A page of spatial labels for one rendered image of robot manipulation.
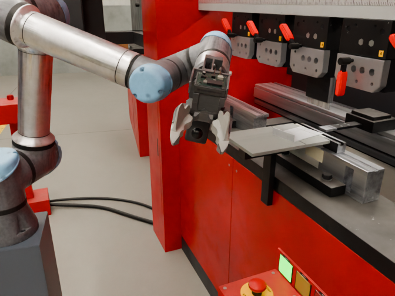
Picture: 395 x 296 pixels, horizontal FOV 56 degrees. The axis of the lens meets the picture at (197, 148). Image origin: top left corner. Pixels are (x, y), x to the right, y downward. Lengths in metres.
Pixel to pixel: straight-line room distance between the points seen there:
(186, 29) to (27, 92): 0.98
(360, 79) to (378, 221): 0.35
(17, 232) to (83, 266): 1.17
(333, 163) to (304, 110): 0.53
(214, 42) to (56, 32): 0.33
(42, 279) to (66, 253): 1.22
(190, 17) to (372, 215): 1.23
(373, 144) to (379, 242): 0.50
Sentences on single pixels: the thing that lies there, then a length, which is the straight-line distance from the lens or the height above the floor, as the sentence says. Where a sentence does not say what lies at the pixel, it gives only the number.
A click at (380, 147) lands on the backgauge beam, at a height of 0.93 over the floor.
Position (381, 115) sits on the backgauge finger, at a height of 1.03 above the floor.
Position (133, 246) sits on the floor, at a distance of 2.34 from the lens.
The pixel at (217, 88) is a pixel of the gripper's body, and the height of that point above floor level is 1.24.
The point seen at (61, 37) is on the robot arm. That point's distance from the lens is 0.83.
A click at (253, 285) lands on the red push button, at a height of 0.81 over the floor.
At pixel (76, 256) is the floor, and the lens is 2.33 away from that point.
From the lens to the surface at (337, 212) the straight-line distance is 1.02.
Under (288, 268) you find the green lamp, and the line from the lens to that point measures 0.89.
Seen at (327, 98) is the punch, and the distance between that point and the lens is 1.15.
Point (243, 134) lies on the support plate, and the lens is 1.14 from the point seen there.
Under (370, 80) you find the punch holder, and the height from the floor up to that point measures 1.20.
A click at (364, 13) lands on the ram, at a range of 1.01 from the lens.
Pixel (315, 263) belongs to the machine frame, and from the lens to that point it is 1.11.
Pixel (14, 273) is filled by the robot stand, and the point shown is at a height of 0.70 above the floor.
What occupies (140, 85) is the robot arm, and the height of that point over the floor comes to 1.23.
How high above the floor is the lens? 1.38
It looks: 22 degrees down
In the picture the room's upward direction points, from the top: straight up
